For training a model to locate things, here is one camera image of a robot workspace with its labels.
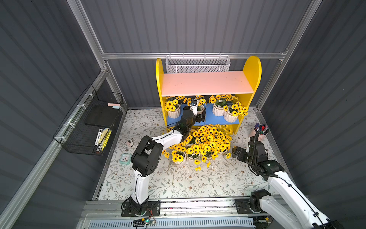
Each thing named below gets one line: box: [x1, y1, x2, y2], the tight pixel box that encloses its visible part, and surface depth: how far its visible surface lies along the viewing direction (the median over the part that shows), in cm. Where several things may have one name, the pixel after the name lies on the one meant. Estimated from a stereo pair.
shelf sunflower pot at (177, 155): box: [162, 148, 187, 166], surface depth 80 cm
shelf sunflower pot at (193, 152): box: [185, 144, 201, 161], surface depth 82 cm
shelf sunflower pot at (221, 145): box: [211, 137, 233, 159], surface depth 82 cm
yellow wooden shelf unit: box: [155, 55, 262, 135], surface depth 86 cm
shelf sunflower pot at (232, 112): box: [223, 101, 249, 123], surface depth 86 cm
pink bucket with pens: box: [249, 122, 271, 142], surface depth 93 cm
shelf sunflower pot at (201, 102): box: [195, 95, 207, 115], surface depth 87 cm
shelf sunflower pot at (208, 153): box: [194, 144, 219, 172], surface depth 82 cm
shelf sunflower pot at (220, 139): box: [214, 124, 233, 147], surface depth 88 cm
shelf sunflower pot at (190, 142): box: [168, 128, 200, 150], surface depth 86 cm
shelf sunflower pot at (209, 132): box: [193, 124, 224, 143], surface depth 88 cm
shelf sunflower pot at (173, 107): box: [164, 99, 181, 119], surface depth 88 cm
